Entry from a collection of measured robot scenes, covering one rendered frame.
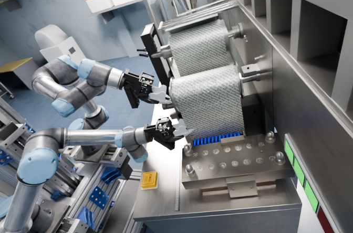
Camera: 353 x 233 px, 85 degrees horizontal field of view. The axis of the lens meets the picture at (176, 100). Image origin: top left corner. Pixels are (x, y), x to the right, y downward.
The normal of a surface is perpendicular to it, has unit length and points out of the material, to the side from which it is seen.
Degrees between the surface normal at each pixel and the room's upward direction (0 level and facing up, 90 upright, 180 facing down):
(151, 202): 0
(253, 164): 0
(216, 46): 92
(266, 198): 0
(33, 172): 85
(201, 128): 90
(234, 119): 90
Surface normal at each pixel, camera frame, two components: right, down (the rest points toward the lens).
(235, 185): -0.04, 0.62
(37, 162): 0.51, 0.32
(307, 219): -0.30, -0.75
